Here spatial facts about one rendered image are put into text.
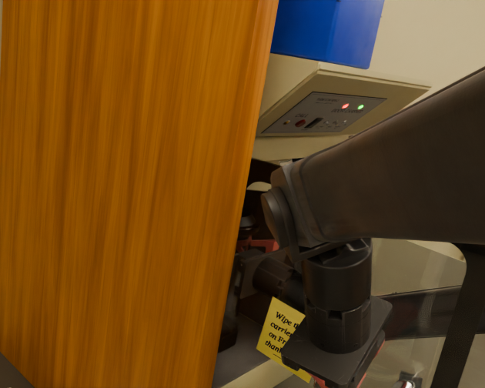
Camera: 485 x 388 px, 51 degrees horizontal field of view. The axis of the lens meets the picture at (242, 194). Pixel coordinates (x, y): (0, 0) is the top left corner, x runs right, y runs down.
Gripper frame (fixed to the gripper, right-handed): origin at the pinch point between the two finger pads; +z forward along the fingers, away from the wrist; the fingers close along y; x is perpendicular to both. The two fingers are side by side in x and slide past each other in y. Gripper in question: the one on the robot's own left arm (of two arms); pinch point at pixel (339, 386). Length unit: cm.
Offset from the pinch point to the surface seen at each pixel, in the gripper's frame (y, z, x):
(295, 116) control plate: -18.8, -18.4, -15.1
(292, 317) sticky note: -4.9, -0.5, -8.4
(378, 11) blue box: -29.1, -28.0, -9.5
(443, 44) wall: -188, 38, -48
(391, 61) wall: -142, 28, -52
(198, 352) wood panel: 5.1, -1.5, -14.3
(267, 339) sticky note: -3.0, 3.1, -11.2
